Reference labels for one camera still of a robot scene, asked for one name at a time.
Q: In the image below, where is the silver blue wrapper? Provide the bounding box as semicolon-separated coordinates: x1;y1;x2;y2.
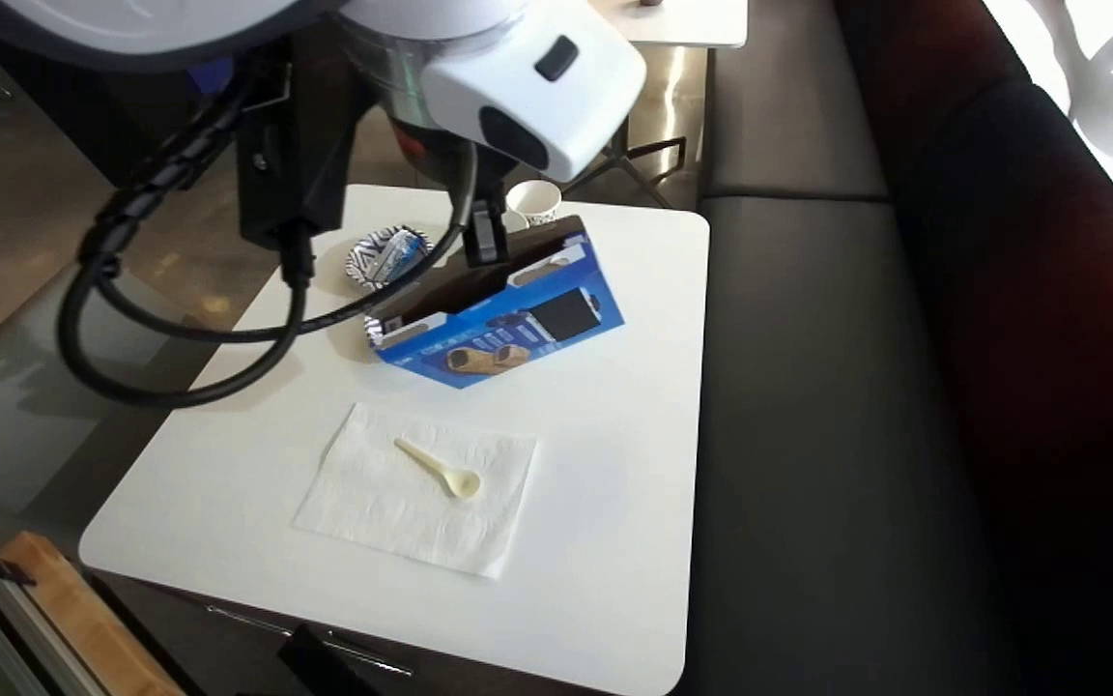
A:
361;229;429;282

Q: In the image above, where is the grey seat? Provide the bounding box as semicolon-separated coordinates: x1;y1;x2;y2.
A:
0;302;221;517

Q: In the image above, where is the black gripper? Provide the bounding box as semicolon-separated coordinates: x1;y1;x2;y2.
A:
452;162;516;271

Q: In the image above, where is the black bench sofa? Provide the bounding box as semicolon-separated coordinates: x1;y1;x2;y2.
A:
681;0;1113;696

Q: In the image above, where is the blue snack box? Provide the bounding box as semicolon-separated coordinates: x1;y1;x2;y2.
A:
361;213;630;394

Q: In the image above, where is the white paper napkin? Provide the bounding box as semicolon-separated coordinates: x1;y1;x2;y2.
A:
290;398;546;586

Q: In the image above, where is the white side table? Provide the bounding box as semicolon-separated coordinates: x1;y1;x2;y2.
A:
607;0;751;199

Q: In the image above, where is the cream plastic spoon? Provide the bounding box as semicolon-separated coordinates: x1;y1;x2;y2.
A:
390;438;485;506

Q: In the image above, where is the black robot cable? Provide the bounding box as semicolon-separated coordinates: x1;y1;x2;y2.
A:
53;52;492;416

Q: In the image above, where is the black box with cable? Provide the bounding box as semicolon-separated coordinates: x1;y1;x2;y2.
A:
234;20;355;298

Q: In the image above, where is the patterned white paper cup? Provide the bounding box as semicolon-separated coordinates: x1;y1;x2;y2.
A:
504;173;569;238

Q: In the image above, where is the wooden shelf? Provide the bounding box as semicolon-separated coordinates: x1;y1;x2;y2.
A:
0;532;185;696

